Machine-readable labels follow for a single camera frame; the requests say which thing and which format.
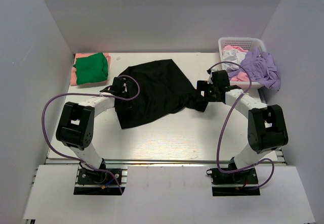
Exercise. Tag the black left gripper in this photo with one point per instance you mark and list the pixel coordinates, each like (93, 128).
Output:
(125, 93)

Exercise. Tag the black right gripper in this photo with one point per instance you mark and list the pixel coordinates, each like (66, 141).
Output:
(203, 85)

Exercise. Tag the black t shirt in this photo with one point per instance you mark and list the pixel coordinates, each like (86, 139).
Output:
(164, 89)

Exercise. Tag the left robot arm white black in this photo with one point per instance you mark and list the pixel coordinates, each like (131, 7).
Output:
(76, 129)

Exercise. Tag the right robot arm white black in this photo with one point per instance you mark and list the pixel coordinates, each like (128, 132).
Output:
(266, 130)

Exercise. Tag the pink t shirt in basket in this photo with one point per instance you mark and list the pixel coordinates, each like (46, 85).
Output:
(236, 75)

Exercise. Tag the folded green t shirt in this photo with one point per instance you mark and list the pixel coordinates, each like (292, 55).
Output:
(91, 69)

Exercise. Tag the white t shirt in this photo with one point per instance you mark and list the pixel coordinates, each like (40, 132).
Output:
(234, 56)

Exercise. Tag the folded salmon pink t shirt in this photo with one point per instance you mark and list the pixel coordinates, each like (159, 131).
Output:
(73, 77)

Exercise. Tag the purple t shirt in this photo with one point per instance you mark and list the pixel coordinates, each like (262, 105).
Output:
(261, 68)

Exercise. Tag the white plastic laundry basket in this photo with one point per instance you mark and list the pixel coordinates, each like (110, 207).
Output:
(245, 43)

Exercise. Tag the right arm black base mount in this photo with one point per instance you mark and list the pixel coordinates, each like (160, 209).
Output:
(244, 177)

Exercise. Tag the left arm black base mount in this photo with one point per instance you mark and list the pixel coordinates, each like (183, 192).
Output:
(86, 177)

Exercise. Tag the aluminium rail at table edge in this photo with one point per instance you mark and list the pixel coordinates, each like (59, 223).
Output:
(280, 161)

